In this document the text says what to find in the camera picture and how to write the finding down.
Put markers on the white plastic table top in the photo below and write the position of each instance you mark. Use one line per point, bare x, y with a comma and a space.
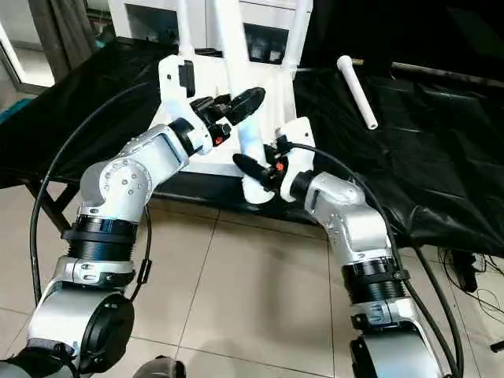
279, 102

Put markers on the white plastic table leg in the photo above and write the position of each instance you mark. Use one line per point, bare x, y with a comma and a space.
232, 47
358, 90
186, 27
298, 31

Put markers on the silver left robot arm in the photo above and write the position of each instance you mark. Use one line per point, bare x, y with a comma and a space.
118, 189

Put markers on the white glass-door cabinet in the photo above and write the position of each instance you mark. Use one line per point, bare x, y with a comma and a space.
157, 16

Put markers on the black mat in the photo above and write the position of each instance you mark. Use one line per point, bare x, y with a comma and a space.
425, 157

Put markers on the grey curtain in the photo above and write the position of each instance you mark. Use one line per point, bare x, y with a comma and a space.
63, 31

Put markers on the black stand leg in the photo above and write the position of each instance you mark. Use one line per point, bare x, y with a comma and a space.
497, 345
51, 205

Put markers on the teal cloth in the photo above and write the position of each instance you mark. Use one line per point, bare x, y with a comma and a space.
17, 112

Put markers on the dark round robot part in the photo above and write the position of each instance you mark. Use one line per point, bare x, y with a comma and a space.
157, 367

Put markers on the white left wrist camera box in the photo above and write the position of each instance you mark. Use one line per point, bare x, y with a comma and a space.
175, 87

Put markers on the black metal rail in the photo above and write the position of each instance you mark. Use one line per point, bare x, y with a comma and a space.
433, 71

